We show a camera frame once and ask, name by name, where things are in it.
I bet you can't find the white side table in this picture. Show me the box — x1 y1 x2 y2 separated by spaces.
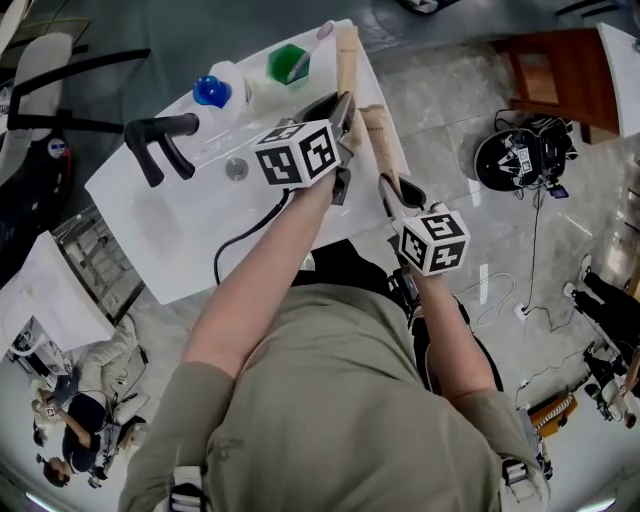
0 229 117 362

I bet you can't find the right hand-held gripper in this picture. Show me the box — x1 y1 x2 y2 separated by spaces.
377 173 473 278

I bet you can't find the black faucet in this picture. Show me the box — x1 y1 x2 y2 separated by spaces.
123 112 201 189

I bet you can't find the person's left forearm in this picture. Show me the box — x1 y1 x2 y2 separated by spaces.
180 174 347 374

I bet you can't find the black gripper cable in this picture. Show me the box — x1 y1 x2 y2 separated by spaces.
213 188 292 287

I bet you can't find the wooden cabinet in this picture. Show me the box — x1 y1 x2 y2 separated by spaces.
491 27 622 147

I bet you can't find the metal sink drain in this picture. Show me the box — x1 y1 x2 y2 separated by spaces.
224 156 251 182

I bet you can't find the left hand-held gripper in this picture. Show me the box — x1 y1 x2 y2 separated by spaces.
253 91 358 207

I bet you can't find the black belt pack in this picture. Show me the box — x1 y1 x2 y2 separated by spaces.
387 267 422 324

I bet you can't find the person's right forearm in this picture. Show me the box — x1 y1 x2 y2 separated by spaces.
413 267 495 399

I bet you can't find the pink handled toothbrush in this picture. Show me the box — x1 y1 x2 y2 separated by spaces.
286 20 336 82

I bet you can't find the white cabinet top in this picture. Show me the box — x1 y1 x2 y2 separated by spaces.
595 21 640 140

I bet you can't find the white office chair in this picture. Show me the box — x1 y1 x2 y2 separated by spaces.
0 32 152 151

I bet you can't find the green cup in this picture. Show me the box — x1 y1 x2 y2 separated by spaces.
266 43 315 90

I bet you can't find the metal wire rack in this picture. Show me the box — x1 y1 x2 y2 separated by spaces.
51 212 147 324

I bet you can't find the person's olive shirt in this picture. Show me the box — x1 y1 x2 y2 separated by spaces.
117 282 549 512

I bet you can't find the white bottle with blue cap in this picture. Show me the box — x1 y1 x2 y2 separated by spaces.
191 59 257 126

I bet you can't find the black round equipment bag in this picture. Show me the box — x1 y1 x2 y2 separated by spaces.
472 110 579 195

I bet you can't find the orange box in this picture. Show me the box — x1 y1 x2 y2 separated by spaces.
526 393 580 440

